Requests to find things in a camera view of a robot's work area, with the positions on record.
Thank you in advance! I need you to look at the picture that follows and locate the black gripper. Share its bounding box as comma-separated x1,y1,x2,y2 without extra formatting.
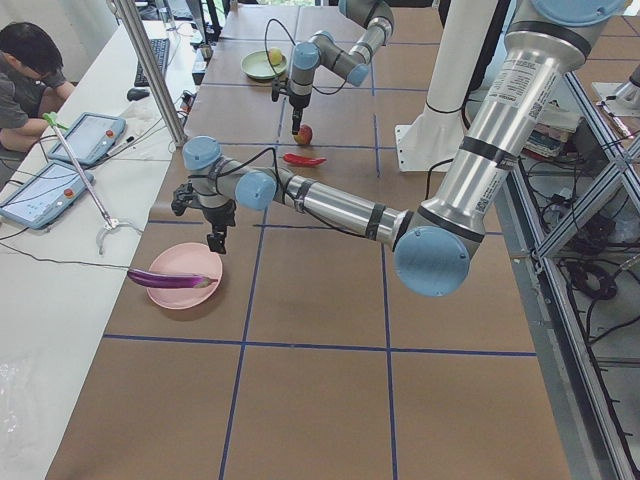
271,78,311,134
171,182,236,253

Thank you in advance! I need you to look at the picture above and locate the red-yellow pomegranate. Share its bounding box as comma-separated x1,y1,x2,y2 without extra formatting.
293,124,313,146

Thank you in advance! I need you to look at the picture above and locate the red chili pepper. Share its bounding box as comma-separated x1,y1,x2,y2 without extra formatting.
283,153,327,167

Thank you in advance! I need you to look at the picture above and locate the pink-yellow peach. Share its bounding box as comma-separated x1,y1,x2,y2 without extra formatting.
267,47,283,67

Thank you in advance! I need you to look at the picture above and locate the purple eggplant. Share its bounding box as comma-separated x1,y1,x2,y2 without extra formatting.
127,269,218,289

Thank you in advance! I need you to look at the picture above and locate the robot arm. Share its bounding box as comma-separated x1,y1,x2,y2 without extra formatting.
272,0,394,135
171,1,621,297

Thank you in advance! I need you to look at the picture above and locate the pink plate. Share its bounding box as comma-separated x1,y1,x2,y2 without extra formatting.
147,242,223,310

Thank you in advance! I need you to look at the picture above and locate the green plate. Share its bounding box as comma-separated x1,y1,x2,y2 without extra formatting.
241,51,288,81

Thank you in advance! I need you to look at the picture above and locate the reacher grabber tool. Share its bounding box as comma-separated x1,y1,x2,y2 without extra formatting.
43,112,143,255

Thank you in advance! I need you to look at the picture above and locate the black marker pen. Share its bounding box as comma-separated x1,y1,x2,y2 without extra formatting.
109,136,135,156

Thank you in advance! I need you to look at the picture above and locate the black keyboard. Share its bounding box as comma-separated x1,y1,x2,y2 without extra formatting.
133,37,172,88

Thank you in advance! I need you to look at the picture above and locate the white side desk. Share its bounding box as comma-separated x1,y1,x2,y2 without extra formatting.
1,29,175,479

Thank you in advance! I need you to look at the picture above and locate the upper teach pendant tablet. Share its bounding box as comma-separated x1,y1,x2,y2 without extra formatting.
58,112,126,168

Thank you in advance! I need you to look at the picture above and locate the teach pendant tablet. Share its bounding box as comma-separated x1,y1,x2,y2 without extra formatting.
58,112,126,168
1,160,87,230

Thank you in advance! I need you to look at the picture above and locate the black computer mouse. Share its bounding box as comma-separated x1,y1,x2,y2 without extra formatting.
126,87,150,102

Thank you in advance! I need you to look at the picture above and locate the lower teach pendant tablet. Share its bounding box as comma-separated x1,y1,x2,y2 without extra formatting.
1,160,87,230

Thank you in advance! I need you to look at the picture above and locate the seated person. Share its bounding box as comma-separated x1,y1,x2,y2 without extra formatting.
1,22,75,153

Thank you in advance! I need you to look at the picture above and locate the stack of books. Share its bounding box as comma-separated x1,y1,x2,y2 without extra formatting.
524,100,582,158

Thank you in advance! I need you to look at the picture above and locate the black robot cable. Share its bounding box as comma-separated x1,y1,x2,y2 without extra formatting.
219,147,401,236

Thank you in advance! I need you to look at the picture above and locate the aluminium frame post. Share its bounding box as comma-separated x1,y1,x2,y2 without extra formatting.
113,0,187,148

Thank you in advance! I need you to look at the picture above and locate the white camera stand base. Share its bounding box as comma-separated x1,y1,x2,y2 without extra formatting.
396,0,510,172

